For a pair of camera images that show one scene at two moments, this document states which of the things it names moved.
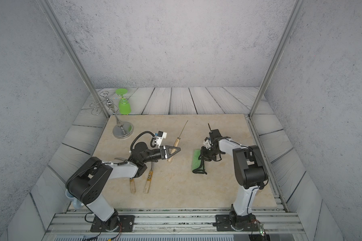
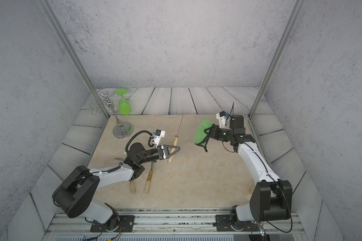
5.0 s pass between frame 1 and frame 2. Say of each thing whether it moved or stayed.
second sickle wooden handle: stayed
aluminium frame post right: stayed
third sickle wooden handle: stayed
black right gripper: moved
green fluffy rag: moved
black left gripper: stayed
